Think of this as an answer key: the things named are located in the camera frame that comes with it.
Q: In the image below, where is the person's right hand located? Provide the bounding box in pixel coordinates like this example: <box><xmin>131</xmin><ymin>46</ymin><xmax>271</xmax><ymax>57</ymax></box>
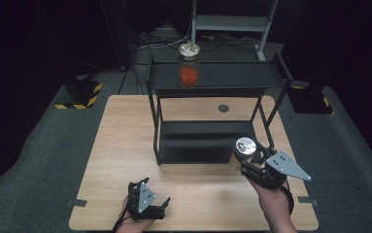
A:
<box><xmin>248</xmin><ymin>179</ymin><xmax>294</xmax><ymax>221</ymax></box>

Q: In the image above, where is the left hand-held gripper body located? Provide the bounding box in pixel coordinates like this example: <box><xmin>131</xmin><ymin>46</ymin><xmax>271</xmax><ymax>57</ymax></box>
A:
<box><xmin>126</xmin><ymin>182</ymin><xmax>167</xmax><ymax>222</ymax></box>

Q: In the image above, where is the silver metal lid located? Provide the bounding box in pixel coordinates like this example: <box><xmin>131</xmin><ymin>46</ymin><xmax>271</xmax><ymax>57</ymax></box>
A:
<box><xmin>228</xmin><ymin>137</ymin><xmax>258</xmax><ymax>172</ymax></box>

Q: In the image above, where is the black wrist strap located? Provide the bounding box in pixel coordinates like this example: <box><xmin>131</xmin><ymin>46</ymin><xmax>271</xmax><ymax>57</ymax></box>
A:
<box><xmin>279</xmin><ymin>180</ymin><xmax>295</xmax><ymax>216</ymax></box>
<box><xmin>111</xmin><ymin>213</ymin><xmax>133</xmax><ymax>233</ymax></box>

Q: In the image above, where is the black yellow striped stand base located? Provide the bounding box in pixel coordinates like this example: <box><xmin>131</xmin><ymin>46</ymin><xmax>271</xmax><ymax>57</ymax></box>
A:
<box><xmin>287</xmin><ymin>81</ymin><xmax>334</xmax><ymax>115</ymax></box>
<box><xmin>53</xmin><ymin>76</ymin><xmax>104</xmax><ymax>111</ymax></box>

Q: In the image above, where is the grey tape strip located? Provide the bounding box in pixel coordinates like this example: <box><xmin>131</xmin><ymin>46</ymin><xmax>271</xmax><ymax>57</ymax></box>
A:
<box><xmin>297</xmin><ymin>195</ymin><xmax>320</xmax><ymax>208</ymax></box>
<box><xmin>66</xmin><ymin>198</ymin><xmax>88</xmax><ymax>209</ymax></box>

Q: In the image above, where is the black metal shelf rack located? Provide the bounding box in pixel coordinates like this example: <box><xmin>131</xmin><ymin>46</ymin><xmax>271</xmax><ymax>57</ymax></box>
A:
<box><xmin>146</xmin><ymin>51</ymin><xmax>294</xmax><ymax>166</ymax></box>

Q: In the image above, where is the bundle of floor cables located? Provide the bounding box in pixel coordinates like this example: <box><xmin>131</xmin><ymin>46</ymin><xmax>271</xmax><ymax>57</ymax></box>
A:
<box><xmin>137</xmin><ymin>29</ymin><xmax>195</xmax><ymax>51</ymax></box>

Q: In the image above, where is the person's left hand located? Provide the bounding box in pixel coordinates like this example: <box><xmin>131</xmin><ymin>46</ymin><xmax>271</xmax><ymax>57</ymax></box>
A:
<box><xmin>115</xmin><ymin>196</ymin><xmax>157</xmax><ymax>233</ymax></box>

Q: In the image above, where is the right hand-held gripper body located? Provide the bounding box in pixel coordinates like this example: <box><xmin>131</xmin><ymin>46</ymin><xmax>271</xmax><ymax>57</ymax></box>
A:
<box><xmin>249</xmin><ymin>150</ymin><xmax>313</xmax><ymax>190</ymax></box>

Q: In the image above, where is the glass jar with orange contents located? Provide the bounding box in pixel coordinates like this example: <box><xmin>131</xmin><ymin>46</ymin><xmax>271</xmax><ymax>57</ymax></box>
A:
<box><xmin>177</xmin><ymin>42</ymin><xmax>201</xmax><ymax>88</ymax></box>

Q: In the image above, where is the grey metal stand frame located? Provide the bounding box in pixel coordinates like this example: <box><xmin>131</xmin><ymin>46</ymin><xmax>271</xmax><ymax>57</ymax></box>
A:
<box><xmin>191</xmin><ymin>0</ymin><xmax>279</xmax><ymax>62</ymax></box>

